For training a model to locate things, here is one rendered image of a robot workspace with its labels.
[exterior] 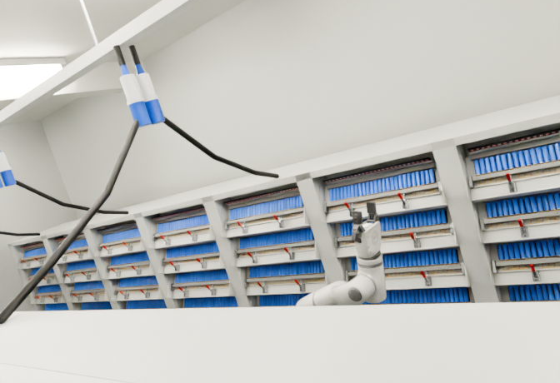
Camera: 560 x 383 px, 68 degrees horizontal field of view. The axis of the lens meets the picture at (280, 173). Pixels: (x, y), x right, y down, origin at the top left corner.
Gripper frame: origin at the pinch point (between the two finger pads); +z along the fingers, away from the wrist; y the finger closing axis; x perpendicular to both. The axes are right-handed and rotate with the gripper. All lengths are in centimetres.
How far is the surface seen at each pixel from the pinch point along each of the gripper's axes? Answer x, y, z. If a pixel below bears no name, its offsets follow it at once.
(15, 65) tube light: 231, 8, 77
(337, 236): 52, -57, -39
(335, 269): 52, -52, -55
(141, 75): 84, 16, 54
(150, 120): 80, 19, 36
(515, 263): -29, -65, -43
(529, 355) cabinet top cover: -59, 73, 16
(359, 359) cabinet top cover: -43, 78, 13
